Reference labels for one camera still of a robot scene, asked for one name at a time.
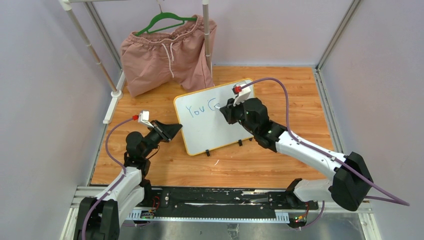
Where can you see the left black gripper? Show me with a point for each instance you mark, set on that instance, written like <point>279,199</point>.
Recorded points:
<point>166,132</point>

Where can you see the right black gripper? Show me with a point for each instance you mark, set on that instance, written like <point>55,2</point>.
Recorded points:
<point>229,110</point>

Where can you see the yellow framed whiteboard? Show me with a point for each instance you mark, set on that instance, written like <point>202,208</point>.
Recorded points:
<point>203,126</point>

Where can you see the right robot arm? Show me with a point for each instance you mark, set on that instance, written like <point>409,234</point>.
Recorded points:
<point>348,178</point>

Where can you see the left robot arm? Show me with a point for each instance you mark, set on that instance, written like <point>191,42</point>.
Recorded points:
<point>101,217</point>

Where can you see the green clothes hanger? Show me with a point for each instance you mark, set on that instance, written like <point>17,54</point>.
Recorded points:
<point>165,16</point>

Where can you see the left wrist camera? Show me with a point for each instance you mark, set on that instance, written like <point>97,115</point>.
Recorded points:
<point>143,118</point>

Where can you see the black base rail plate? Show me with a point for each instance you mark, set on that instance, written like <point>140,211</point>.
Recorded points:
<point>210,204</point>

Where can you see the pink drawstring shorts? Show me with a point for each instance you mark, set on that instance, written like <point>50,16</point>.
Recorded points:
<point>153,59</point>

